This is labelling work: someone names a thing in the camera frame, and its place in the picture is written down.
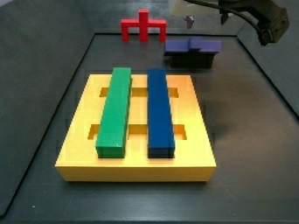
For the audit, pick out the purple puzzle block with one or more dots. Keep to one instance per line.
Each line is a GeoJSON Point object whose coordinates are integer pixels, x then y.
{"type": "Point", "coordinates": [192, 45]}

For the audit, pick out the dark robot arm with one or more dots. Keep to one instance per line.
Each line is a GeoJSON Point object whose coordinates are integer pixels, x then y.
{"type": "Point", "coordinates": [270, 15]}

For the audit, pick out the black L-shaped fixture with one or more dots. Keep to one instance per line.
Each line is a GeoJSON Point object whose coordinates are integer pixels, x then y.
{"type": "Point", "coordinates": [194, 60]}

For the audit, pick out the yellow slotted board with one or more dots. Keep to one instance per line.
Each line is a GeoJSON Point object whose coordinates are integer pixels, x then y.
{"type": "Point", "coordinates": [193, 163]}

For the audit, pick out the blue bar block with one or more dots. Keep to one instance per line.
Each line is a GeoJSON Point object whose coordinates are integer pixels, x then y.
{"type": "Point", "coordinates": [160, 116]}

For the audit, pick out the green bar block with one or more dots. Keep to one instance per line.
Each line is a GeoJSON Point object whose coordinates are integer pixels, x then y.
{"type": "Point", "coordinates": [113, 128]}

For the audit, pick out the red puzzle block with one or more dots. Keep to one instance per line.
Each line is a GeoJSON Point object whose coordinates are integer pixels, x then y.
{"type": "Point", "coordinates": [144, 23]}

